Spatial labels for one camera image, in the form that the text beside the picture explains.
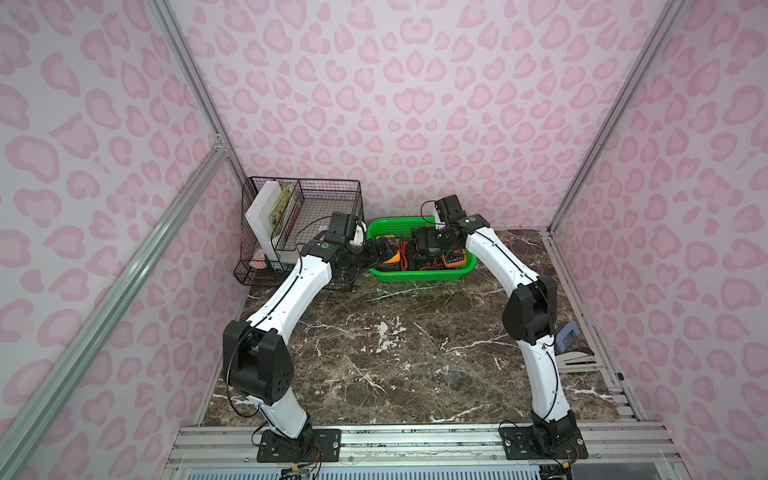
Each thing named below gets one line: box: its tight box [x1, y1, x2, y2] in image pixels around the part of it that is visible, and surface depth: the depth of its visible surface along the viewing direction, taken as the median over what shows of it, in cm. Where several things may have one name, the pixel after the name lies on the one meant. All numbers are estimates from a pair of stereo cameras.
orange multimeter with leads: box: [442, 249, 466, 268], surface depth 101 cm
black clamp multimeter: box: [407, 226, 443, 270], surface depth 100 cm
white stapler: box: [556, 351, 604, 374], surface depth 86 cm
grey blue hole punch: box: [555, 321, 581, 353], surface depth 90 cm
